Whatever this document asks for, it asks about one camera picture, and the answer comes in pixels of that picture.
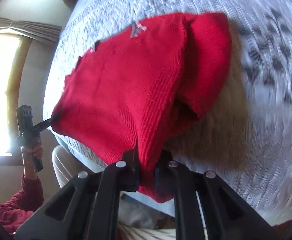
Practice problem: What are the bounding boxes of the grey window curtain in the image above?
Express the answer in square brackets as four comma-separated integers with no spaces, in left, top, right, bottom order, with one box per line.
[0,17,62,47]

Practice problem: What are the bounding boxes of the person's left hand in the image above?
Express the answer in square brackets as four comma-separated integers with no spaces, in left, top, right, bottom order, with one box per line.
[21,140,44,180]

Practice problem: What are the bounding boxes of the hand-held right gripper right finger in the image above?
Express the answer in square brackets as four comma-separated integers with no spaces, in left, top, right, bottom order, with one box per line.
[156,150,279,240]

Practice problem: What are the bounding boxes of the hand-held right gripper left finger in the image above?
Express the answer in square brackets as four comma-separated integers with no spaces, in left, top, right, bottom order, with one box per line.
[14,141,140,240]

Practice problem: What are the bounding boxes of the bed with white patterned cover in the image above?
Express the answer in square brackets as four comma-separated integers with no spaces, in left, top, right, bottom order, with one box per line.
[43,0,292,227]

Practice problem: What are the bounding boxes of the red knitted sweater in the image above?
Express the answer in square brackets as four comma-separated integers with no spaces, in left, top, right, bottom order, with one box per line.
[51,12,233,204]

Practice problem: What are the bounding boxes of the person's beige trousers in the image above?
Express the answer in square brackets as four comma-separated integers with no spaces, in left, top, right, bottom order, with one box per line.
[51,145,209,240]

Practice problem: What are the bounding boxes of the person's left forearm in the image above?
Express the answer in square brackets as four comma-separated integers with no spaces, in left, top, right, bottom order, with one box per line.
[0,174,45,237]

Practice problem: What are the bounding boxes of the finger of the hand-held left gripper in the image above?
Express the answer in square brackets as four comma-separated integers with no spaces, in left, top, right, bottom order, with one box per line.
[34,115,60,133]

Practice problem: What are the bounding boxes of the window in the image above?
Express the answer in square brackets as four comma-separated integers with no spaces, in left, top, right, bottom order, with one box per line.
[0,32,32,165]

